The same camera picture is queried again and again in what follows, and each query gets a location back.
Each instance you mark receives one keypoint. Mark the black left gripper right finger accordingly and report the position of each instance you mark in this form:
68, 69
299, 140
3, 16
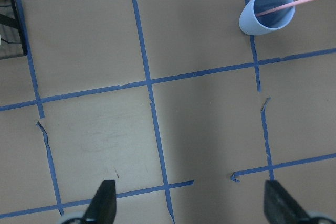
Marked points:
280, 206

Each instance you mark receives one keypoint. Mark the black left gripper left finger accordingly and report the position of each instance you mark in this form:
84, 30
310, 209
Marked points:
103, 206

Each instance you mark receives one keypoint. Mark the black wire mug rack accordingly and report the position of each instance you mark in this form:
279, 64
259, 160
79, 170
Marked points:
13, 40

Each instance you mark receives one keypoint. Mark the light blue plastic cup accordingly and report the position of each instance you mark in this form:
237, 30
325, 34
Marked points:
252, 24

